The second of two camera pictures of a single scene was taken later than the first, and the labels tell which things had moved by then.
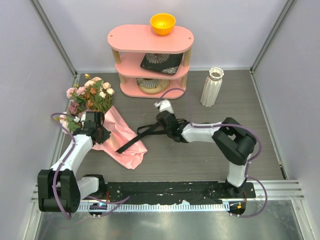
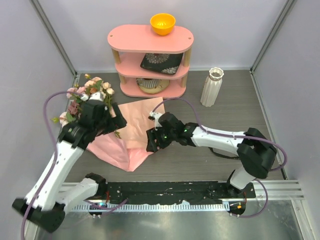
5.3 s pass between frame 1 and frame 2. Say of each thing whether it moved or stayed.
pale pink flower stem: stayed
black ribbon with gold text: moved
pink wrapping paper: moved
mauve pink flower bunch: stayed
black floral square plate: stayed
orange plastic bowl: stayed
